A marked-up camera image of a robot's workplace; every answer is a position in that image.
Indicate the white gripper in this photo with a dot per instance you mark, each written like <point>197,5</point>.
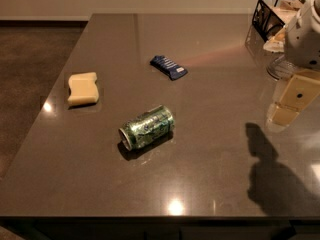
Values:
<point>304,44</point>

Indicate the green soda can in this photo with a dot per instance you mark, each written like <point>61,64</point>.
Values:
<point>147,128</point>

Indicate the clear glass dish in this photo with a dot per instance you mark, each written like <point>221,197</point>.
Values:
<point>281,69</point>

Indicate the blue snack packet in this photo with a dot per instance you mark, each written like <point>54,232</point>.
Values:
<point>173,70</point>

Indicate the yellow sponge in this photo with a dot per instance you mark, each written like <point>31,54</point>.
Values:
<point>83,89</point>

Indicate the black wire basket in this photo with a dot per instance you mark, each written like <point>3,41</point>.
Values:
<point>270,16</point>

